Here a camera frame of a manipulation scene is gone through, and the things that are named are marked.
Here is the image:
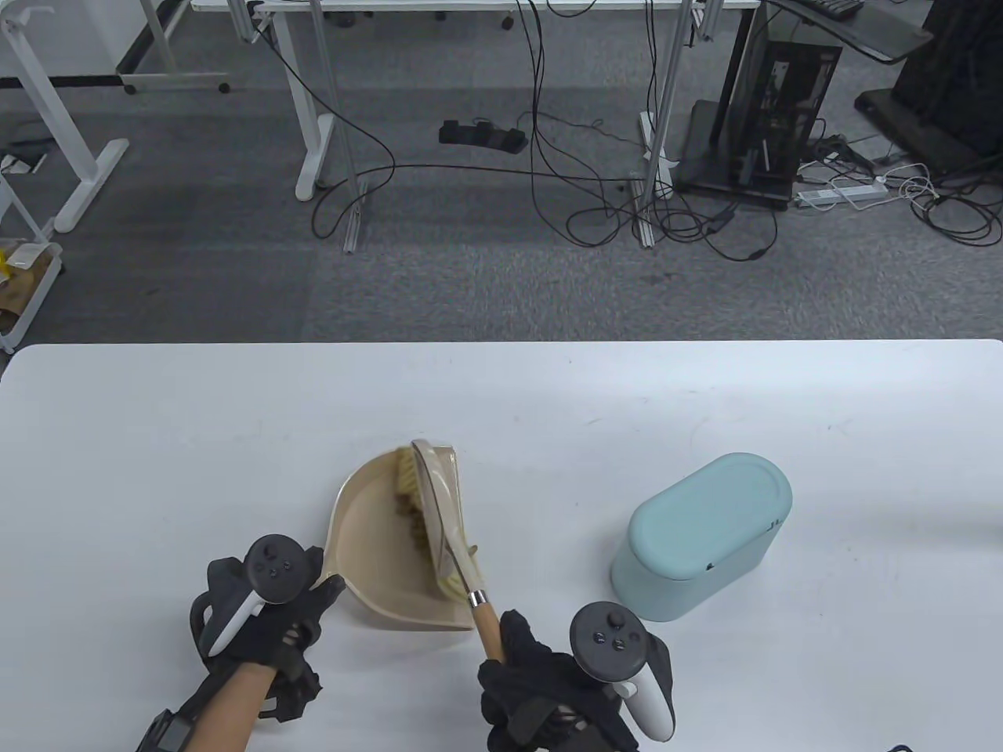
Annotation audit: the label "person's left hand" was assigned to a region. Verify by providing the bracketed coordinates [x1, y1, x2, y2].
[188, 548, 346, 721]

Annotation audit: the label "person's right hand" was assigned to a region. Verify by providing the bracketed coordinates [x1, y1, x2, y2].
[478, 609, 671, 752]

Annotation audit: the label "beige brush with wooden handle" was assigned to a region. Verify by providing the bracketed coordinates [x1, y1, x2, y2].
[392, 439, 506, 663]

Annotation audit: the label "beige plastic dustpan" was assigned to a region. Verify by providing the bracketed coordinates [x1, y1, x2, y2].
[313, 444, 480, 631]

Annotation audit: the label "light blue desktop trash can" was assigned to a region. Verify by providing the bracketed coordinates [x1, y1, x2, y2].
[611, 453, 793, 623]

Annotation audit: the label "person's left forearm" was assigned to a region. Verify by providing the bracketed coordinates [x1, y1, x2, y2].
[184, 664, 279, 752]

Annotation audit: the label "black and white controller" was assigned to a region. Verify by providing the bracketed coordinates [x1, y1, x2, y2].
[570, 601, 675, 743]
[200, 534, 310, 659]

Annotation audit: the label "black wrist sensor module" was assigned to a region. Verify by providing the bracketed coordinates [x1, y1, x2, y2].
[137, 709, 193, 752]

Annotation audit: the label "white table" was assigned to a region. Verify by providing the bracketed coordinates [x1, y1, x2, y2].
[0, 339, 1003, 752]

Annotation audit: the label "white desk with legs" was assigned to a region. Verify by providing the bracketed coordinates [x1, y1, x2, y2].
[190, 0, 761, 201]

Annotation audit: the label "white desk leg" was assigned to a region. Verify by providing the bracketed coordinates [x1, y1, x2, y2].
[0, 8, 130, 233]

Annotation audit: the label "white rolling stand base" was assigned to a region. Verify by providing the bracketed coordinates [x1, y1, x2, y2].
[116, 0, 232, 95]

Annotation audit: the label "white power strip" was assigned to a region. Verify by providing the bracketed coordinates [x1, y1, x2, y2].
[795, 182, 890, 209]

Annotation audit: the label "black computer tower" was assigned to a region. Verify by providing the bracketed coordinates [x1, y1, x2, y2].
[675, 0, 843, 211]

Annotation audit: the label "black equipment stand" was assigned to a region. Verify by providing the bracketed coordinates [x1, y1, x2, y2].
[854, 0, 1003, 177]

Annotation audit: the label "dark glass desk top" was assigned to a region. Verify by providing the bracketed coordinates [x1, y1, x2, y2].
[764, 0, 933, 63]

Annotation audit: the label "long black floor cable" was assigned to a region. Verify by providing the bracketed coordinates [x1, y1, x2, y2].
[249, 4, 651, 240]

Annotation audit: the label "tangled black hanging cables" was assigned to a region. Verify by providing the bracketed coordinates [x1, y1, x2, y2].
[513, 0, 778, 263]

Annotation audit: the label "white cable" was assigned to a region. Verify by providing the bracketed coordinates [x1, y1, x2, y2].
[882, 161, 941, 211]

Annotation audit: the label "black cable bundle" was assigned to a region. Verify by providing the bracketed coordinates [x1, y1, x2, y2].
[909, 153, 1003, 248]

